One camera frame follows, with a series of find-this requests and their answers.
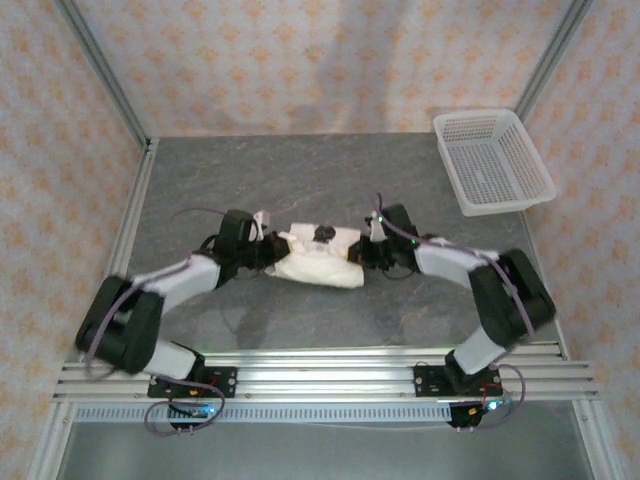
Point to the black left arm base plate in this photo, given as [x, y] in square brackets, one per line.
[225, 380]

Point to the aluminium frame leg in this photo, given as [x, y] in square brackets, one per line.
[592, 440]
[55, 440]

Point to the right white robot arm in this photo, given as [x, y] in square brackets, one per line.
[445, 260]

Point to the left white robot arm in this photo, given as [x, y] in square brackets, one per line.
[185, 272]

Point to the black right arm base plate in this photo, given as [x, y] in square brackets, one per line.
[427, 380]

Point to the white perforated plastic basket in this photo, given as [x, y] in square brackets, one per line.
[490, 165]

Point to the small circuit board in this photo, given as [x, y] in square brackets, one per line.
[492, 405]
[200, 411]

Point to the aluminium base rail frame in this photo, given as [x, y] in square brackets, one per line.
[325, 375]

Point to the white t-shirt with robot print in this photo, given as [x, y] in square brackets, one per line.
[320, 270]

